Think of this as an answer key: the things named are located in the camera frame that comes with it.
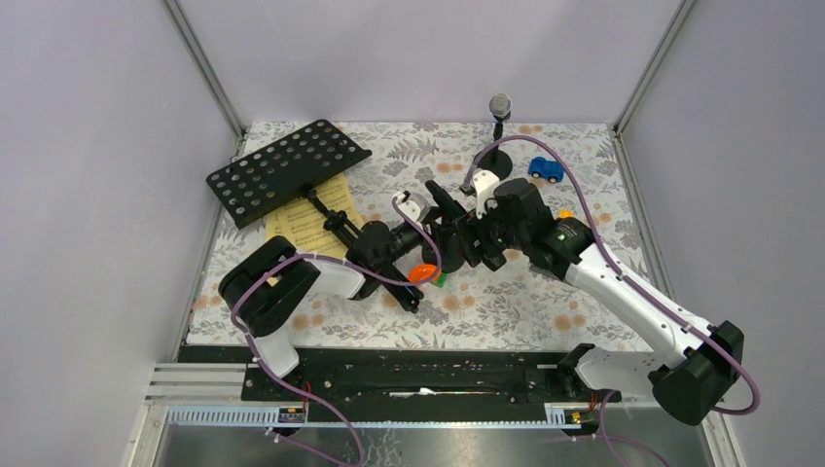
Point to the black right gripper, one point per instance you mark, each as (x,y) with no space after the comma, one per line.
(470,228)

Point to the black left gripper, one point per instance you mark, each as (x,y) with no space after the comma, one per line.
(422,240)

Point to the black microphone stand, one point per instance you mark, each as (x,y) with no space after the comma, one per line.
(496,160)

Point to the yellow sheet music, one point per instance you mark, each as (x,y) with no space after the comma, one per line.
(302,224)

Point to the silver microphone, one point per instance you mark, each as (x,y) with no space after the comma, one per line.
(500,107)

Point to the black music stand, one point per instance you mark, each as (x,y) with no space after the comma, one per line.
(290,168)

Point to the black round stand base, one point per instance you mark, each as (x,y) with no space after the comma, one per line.
(449,247)

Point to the black microphone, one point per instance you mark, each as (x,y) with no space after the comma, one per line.
(451,209)

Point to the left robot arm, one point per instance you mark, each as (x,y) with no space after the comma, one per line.
(264,290)

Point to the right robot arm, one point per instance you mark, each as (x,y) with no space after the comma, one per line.
(693,363)

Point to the green toy brick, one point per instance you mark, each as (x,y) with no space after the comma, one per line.
(439,280)

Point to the floral table mat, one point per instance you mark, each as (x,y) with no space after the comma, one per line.
(512,308)

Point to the blue toy car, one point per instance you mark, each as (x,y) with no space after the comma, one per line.
(549,170)

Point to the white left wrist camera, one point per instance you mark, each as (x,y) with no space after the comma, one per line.
(411,206)

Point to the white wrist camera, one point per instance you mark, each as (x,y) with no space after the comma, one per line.
(411,206)
(481,185)

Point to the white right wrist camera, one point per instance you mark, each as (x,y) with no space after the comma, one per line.
(481,185)

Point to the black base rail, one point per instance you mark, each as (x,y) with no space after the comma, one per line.
(438,386)

